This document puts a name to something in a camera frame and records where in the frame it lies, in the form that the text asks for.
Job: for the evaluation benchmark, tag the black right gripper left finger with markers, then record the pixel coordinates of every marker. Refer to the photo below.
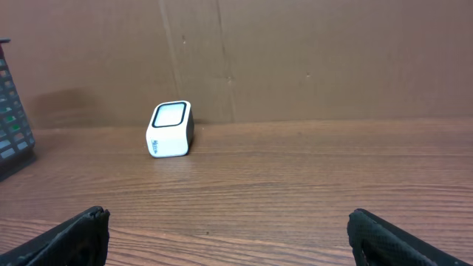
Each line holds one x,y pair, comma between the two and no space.
81,240

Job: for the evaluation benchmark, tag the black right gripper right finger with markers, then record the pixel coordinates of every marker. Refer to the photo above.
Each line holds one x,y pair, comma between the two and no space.
376,242

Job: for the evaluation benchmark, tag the white barcode scanner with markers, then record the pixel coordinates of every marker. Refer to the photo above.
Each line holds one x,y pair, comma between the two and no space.
171,129

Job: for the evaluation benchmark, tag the dark grey mesh basket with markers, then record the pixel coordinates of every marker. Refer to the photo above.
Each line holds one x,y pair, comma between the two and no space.
17,141

